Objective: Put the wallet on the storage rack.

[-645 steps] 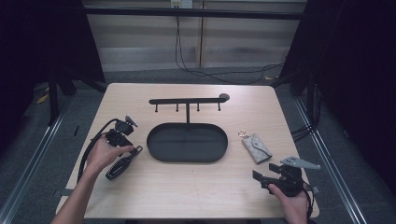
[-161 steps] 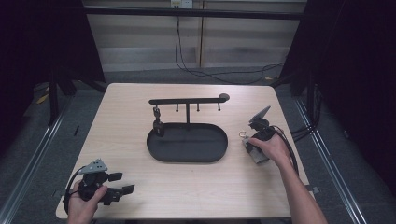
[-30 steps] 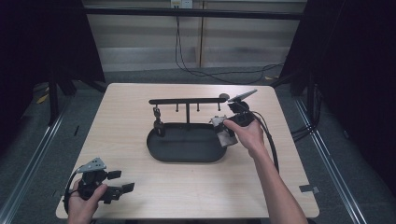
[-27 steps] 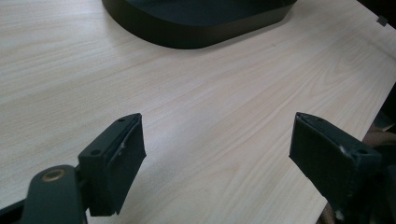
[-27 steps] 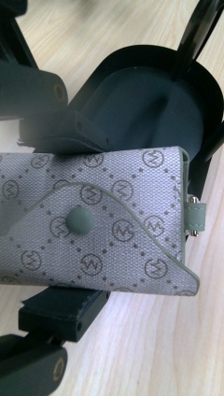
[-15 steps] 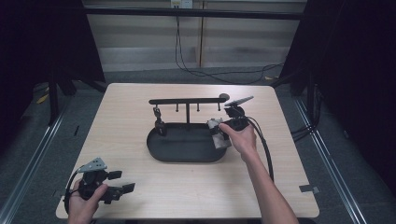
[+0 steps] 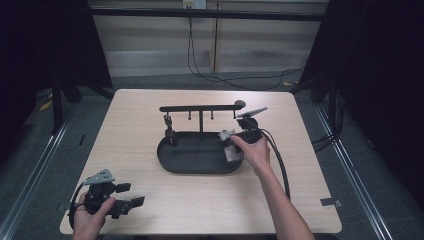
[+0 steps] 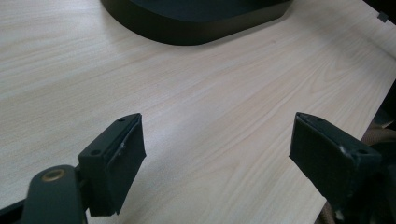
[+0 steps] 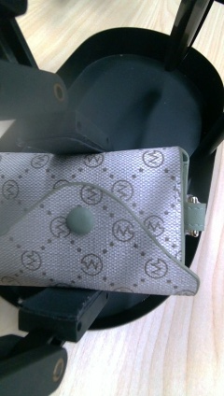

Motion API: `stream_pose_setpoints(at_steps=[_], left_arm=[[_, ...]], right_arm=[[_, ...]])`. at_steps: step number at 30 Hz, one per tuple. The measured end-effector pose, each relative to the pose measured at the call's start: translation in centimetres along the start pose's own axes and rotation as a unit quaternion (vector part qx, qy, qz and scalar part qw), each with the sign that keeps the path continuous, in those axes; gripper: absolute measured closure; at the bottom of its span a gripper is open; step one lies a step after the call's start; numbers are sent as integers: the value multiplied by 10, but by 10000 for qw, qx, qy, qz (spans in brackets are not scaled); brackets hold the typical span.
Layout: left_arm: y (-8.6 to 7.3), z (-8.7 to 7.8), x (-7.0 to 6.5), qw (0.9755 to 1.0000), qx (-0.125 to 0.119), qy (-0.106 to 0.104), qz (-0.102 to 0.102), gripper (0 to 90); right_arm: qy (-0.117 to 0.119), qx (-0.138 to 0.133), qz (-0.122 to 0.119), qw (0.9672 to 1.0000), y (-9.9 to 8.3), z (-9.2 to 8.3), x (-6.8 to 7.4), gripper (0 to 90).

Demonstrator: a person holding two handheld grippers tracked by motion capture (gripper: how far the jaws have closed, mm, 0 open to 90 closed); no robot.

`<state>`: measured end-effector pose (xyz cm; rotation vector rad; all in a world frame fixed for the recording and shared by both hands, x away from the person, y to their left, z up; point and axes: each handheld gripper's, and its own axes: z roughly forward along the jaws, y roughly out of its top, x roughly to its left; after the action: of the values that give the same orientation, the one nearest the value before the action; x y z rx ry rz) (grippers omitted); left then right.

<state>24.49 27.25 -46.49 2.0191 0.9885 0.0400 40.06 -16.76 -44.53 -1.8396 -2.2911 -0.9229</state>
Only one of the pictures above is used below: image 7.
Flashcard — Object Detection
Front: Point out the person's right hand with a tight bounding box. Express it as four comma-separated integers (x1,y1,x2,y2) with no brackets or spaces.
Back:
231,134,271,177

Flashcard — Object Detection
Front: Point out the black key fob with strap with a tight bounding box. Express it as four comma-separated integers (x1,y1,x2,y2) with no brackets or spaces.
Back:
162,113,179,148

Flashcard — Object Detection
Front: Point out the long black wall cable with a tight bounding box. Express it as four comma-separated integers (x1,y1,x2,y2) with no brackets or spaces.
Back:
186,16,305,92

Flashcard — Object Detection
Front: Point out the grey key pouch with ring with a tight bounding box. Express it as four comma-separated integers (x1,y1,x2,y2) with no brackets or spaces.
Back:
218,129,245,164

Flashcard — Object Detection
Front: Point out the aluminium floor rail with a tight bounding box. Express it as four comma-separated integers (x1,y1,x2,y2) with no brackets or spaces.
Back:
314,104,395,240
0,102,80,240

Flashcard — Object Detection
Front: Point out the black metal stand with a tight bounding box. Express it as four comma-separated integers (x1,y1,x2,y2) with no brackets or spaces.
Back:
50,79,65,135

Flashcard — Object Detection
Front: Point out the white wall outlet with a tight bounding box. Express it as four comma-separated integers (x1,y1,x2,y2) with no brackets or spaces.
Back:
182,0,208,10

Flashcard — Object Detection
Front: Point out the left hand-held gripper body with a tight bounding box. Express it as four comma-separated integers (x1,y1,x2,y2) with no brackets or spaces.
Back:
82,168,134,220

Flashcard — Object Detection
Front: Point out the grey tape piece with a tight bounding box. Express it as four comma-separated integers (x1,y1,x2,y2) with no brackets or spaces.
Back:
319,197,344,209

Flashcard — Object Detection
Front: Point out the person's left hand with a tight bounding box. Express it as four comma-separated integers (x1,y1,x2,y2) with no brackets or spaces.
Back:
72,193,117,240

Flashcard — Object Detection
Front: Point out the left hand-held gripper black cable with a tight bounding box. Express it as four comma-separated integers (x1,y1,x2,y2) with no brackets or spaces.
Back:
67,181,87,232

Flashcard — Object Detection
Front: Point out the black cable bundle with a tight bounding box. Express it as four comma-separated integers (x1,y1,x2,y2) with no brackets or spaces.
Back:
312,89,347,153

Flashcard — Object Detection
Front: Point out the right hand-held gripper black cable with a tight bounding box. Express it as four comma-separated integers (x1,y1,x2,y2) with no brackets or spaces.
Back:
259,127,292,202

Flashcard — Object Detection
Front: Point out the yellow tape piece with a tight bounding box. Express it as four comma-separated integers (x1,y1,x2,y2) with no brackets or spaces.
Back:
38,99,54,113

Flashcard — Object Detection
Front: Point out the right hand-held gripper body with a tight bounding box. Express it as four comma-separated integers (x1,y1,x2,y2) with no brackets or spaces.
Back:
234,106,269,145

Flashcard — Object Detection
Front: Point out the black horizontal metal bar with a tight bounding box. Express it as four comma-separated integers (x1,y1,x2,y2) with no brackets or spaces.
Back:
89,7,330,23

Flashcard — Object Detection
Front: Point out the dark curtain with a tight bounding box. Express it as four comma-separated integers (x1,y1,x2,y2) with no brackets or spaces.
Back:
298,0,424,212
0,0,114,168

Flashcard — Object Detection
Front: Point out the black key rack with tray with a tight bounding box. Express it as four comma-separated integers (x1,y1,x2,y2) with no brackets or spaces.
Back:
156,99,247,175

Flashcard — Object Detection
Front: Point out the hand-held gripper black cable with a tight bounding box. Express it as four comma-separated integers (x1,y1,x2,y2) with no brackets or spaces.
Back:
259,127,292,202
67,181,87,232

